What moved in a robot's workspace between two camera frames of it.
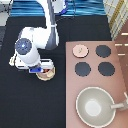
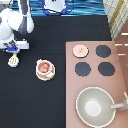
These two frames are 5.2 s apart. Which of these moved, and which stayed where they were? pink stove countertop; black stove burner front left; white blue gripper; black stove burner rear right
Moved: white blue gripper
Stayed: black stove burner rear right; black stove burner front left; pink stove countertop
